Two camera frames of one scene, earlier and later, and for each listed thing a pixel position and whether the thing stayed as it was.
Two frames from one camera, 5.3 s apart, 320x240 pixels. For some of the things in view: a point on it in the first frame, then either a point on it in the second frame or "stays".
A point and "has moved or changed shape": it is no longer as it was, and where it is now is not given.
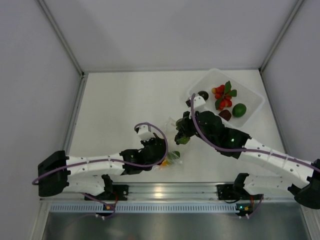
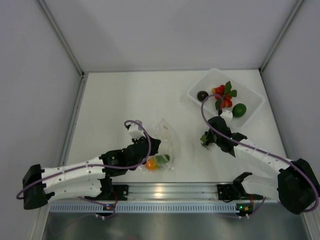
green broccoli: x=181 y=137 has moved or changed shape
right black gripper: x=187 y=121 → x=210 y=137
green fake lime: x=239 y=110 stays
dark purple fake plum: x=203 y=94 stays
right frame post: x=297 y=6 stays
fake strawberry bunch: x=224 y=94 stays
